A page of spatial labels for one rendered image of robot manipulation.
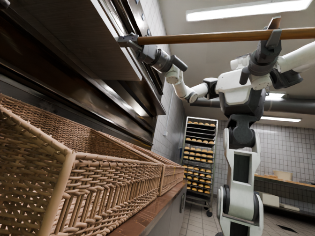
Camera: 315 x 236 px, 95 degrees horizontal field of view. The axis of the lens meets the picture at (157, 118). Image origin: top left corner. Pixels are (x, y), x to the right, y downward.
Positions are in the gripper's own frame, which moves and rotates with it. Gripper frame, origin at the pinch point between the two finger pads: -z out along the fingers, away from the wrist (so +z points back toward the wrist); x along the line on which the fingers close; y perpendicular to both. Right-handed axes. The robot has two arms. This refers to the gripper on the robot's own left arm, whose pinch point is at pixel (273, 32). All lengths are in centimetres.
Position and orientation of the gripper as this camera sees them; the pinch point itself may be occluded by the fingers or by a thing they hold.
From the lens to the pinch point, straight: 64.6
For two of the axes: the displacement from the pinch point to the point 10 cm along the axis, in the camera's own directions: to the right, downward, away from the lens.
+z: 3.6, 3.3, 8.7
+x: -1.8, 9.4, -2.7
